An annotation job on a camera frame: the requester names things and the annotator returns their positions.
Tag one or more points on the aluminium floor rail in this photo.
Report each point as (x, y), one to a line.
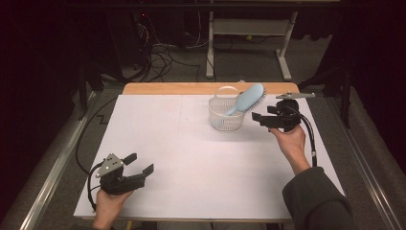
(54, 169)
(367, 166)

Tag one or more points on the person's left hand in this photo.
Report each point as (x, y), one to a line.
(110, 207)

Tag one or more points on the small yellow object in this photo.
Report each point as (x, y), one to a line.
(249, 37)

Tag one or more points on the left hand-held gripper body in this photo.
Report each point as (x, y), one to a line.
(118, 183)

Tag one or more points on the white desk frame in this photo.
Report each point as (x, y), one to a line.
(249, 27)

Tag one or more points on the person's right hand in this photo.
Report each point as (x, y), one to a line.
(292, 143)

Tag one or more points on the black metal stand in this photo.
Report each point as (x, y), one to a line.
(345, 105)
(83, 96)

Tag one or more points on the white paper sheet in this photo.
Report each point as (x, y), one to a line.
(198, 166)

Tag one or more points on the white mesh basket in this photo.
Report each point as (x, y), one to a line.
(223, 123)

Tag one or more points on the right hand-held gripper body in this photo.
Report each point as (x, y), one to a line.
(287, 118)

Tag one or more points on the light blue hairbrush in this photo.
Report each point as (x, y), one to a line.
(250, 96)

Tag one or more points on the wooden table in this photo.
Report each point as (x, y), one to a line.
(159, 88)

